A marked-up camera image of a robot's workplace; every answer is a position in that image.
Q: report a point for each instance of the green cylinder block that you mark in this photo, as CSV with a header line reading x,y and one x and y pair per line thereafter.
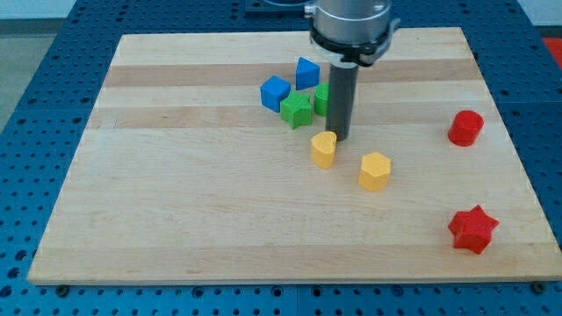
x,y
321,98

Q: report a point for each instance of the blue cube block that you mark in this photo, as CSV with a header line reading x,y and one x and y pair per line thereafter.
x,y
273,91

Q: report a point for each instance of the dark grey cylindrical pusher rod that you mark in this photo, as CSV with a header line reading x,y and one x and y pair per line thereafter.
x,y
341,94

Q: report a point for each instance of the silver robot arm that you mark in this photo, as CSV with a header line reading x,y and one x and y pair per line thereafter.
x,y
350,34

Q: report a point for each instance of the wooden board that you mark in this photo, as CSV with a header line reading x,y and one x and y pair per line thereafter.
x,y
183,177

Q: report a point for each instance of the blue triangle block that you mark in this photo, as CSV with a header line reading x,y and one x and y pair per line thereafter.
x,y
307,74

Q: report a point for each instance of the black clamp ring mount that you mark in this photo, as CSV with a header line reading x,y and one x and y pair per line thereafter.
x,y
351,55

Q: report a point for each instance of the yellow hexagon block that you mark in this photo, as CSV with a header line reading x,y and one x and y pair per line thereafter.
x,y
375,171

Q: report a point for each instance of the yellow heart block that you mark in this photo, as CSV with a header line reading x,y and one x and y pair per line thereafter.
x,y
322,149

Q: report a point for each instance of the red star block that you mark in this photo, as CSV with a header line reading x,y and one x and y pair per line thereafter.
x,y
472,230

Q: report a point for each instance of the red cylinder block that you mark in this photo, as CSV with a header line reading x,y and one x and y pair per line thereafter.
x,y
465,128

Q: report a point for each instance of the green star block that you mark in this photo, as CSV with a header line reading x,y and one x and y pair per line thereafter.
x,y
296,110

